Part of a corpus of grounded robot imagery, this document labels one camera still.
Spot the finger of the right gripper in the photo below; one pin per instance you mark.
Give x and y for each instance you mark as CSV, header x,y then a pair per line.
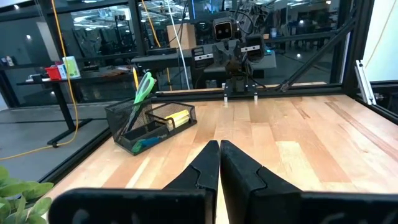
x,y
221,54
239,53

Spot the green plant in white pot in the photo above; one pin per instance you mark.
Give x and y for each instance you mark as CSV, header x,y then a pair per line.
x,y
18,199

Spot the yellow sticky note pad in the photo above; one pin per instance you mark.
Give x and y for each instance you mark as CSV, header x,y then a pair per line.
x,y
178,119

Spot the black table frame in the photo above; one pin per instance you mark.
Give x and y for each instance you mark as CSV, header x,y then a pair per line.
x,y
311,88

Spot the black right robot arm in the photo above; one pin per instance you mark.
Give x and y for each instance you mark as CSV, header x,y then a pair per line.
x,y
239,87

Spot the black mesh desk organizer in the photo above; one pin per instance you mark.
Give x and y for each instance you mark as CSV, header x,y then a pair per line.
x,y
155,130

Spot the green eraser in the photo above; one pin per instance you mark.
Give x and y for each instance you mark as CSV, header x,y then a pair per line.
x,y
137,147

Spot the silver aluminium extrusion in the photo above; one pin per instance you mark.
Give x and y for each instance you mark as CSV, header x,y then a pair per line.
x,y
365,84

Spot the black side desk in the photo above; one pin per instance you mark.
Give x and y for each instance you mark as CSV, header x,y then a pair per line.
x,y
63,105

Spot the green and white box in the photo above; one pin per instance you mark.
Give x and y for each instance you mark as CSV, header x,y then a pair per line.
x,y
72,67

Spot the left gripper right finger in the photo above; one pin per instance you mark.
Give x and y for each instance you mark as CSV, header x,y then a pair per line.
x,y
280,205

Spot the blue eraser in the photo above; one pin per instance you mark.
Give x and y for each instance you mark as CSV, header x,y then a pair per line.
x,y
152,142

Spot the red box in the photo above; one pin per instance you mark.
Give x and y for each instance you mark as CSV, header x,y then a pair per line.
x,y
53,73

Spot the yellow pencil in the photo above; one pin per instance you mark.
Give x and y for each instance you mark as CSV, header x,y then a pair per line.
x,y
136,79

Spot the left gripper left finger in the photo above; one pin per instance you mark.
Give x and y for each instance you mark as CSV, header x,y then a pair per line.
x,y
130,207

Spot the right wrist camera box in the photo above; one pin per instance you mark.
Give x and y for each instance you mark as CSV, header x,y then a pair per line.
x,y
222,29

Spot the brown cardboard box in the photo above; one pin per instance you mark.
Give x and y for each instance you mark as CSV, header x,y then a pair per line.
x,y
182,35

